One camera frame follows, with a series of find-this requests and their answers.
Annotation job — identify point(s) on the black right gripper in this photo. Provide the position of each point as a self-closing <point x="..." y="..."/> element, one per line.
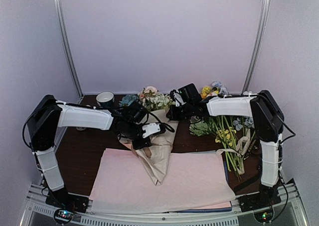
<point x="174" y="116"/>

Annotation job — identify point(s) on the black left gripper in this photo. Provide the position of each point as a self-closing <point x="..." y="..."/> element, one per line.
<point x="145" y="143"/>

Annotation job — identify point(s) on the white bowl with dark outside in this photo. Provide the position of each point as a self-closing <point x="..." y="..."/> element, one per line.
<point x="105" y="99"/>

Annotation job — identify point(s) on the white hydrangea green leaf bunch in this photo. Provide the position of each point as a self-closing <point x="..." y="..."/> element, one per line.
<point x="158" y="101"/>

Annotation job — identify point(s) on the beige ribbon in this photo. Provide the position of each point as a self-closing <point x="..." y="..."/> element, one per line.
<point x="147" y="152"/>

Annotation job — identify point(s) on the pink flower long stem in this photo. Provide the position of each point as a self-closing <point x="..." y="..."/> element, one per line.
<point x="148" y="92"/>

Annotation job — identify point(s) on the grey-white wrapping paper sheet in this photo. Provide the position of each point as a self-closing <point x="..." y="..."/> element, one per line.
<point x="156" y="166"/>

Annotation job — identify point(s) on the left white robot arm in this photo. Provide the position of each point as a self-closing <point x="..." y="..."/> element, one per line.
<point x="50" y="115"/>

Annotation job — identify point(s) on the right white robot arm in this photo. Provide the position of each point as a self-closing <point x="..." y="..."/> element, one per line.
<point x="267" y="117"/>

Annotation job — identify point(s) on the pile of fake flowers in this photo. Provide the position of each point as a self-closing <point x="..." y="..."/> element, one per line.
<point x="215" y="125"/>

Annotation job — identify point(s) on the patterned mug with yellow inside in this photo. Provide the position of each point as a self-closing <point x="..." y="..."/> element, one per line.
<point x="80" y="128"/>

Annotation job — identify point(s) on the cream ribbon on flower pile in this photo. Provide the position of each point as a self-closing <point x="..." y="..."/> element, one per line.
<point x="235" y="150"/>

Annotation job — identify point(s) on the stack of pastel paper sheets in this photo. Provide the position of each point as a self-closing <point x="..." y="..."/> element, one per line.
<point x="193" y="180"/>

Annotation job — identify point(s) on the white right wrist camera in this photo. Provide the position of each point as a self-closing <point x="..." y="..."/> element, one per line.
<point x="177" y="98"/>

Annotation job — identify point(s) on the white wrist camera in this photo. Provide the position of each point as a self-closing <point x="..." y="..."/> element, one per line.
<point x="153" y="129"/>
<point x="177" y="98"/>

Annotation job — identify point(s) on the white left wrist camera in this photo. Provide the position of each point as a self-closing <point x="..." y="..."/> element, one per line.
<point x="153" y="129"/>

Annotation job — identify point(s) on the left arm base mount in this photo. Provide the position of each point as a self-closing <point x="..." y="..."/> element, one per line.
<point x="66" y="211"/>

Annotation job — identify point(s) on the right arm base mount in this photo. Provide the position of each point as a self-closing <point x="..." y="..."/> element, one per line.
<point x="260" y="203"/>

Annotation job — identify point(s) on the right aluminium frame post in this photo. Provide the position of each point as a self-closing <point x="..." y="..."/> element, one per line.
<point x="265" y="6"/>

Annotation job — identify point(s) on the aluminium frame post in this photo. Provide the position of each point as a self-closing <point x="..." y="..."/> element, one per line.
<point x="265" y="6"/>
<point x="67" y="48"/>

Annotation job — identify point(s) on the front aluminium rail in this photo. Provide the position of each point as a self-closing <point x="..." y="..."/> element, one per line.
<point x="289" y="212"/>

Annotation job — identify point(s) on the left aluminium frame post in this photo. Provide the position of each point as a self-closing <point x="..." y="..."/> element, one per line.
<point x="67" y="48"/>

